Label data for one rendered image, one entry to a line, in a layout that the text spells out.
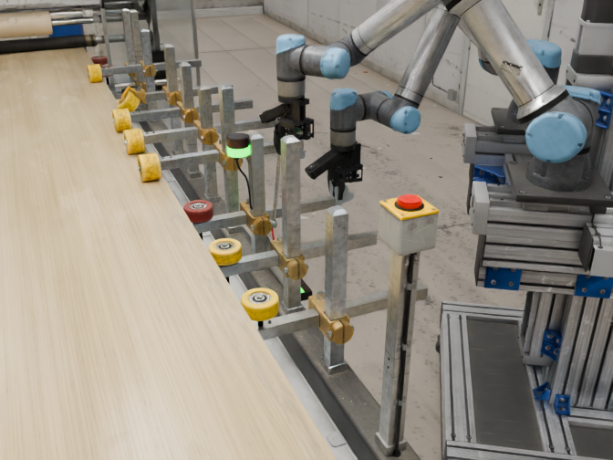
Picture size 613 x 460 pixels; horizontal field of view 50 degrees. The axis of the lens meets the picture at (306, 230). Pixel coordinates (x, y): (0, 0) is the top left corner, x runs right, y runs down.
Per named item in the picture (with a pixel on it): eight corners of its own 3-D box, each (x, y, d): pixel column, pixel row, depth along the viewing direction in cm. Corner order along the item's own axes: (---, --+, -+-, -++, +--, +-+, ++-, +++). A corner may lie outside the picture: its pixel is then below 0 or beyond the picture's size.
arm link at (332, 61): (358, 43, 166) (319, 39, 171) (337, 51, 158) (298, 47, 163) (357, 74, 170) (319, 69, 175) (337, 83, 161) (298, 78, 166)
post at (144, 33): (158, 130, 318) (147, 27, 296) (160, 131, 315) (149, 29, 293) (150, 130, 316) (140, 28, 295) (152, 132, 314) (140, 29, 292)
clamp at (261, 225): (256, 214, 193) (255, 199, 191) (272, 234, 182) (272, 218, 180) (238, 218, 191) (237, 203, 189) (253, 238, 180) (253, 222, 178)
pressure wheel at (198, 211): (211, 232, 189) (208, 195, 183) (218, 245, 182) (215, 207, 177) (183, 237, 186) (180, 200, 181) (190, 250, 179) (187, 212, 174)
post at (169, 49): (182, 159, 276) (171, 43, 254) (184, 162, 273) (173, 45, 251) (174, 160, 275) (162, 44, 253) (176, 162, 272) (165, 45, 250)
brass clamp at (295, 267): (289, 253, 173) (289, 235, 171) (310, 277, 162) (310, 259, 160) (267, 257, 171) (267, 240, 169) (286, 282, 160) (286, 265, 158)
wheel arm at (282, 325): (420, 295, 159) (420, 279, 157) (427, 301, 156) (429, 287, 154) (250, 337, 144) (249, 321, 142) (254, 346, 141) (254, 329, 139)
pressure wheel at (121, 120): (132, 127, 233) (130, 132, 241) (128, 105, 233) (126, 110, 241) (115, 129, 231) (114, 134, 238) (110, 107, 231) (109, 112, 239)
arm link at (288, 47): (298, 39, 162) (269, 36, 165) (298, 84, 167) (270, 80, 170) (313, 35, 168) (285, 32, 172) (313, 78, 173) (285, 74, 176)
